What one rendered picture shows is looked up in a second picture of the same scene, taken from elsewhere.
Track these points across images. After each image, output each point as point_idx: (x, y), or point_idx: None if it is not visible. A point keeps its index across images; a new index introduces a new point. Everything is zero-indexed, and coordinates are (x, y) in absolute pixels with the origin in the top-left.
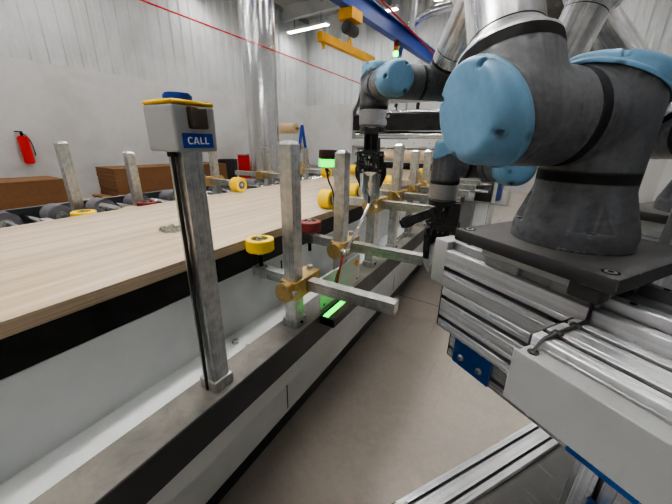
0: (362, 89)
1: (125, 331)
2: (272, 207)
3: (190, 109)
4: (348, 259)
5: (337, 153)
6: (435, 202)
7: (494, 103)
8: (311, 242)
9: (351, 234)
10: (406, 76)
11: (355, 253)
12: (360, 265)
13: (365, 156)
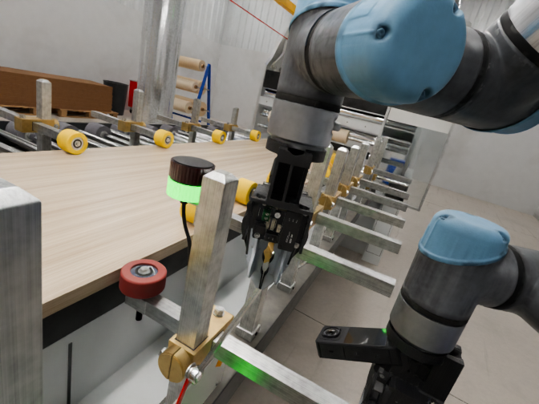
0: (290, 52)
1: None
2: (100, 206)
3: None
4: (220, 289)
5: (208, 178)
6: (408, 348)
7: None
8: (140, 311)
9: (218, 314)
10: (443, 52)
11: (233, 277)
12: (231, 333)
13: (269, 208)
